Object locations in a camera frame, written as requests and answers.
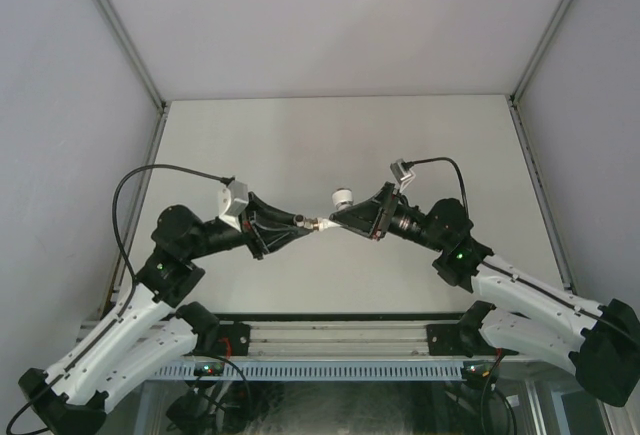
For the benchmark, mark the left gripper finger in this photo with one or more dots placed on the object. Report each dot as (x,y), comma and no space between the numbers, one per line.
(271,239)
(265,215)

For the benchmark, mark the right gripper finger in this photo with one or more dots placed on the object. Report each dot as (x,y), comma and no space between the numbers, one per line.
(379,201)
(359,222)

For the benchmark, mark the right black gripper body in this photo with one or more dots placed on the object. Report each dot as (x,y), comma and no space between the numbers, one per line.
(387,215)

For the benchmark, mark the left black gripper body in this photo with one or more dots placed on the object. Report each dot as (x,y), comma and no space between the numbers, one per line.
(247,224)

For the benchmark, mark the white plastic water faucet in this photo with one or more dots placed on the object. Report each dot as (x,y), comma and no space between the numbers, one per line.
(342,198)

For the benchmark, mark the silver threaded pipe fitting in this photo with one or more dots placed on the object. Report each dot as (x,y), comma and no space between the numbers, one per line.
(303,222)

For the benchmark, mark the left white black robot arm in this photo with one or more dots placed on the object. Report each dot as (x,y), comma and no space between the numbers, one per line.
(75,394)

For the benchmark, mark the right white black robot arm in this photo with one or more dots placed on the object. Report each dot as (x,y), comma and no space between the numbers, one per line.
(465,263)

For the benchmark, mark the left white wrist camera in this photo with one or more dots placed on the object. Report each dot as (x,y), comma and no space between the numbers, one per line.
(233,199)

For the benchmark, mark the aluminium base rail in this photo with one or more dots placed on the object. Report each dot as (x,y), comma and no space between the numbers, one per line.
(330,340)

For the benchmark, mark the grey slotted cable duct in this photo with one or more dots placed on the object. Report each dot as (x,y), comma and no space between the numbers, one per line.
(335,370)

